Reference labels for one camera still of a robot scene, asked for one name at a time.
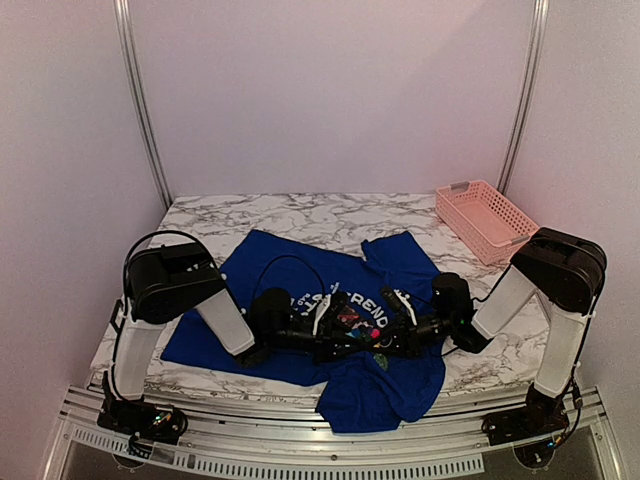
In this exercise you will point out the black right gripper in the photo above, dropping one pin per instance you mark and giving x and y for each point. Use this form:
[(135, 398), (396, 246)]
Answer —
[(406, 331)]

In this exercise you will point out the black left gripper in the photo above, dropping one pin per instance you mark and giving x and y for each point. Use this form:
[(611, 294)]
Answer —
[(328, 340)]

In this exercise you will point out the silver round brooch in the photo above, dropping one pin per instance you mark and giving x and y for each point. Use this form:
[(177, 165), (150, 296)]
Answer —
[(382, 361)]

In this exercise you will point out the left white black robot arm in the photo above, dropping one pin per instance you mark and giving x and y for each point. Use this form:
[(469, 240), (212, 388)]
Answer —
[(162, 284)]

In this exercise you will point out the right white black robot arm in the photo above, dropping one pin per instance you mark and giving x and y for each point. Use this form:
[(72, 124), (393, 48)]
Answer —
[(564, 273)]

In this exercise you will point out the pink perforated plastic basket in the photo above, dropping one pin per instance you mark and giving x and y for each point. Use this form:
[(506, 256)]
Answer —
[(490, 225)]

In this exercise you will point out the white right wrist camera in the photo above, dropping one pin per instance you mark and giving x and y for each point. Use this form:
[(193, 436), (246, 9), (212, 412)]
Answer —
[(399, 303)]

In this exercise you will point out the aluminium front rail frame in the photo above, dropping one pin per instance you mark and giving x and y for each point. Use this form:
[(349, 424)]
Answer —
[(258, 438)]

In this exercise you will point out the right aluminium corner post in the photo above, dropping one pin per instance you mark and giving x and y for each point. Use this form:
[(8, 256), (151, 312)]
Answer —
[(526, 96)]

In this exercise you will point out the aluminium corner post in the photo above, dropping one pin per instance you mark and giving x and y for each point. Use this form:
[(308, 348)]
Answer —
[(136, 86), (526, 96)]

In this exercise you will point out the left aluminium corner post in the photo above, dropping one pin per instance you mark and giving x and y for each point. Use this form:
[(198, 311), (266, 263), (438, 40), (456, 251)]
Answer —
[(136, 86)]

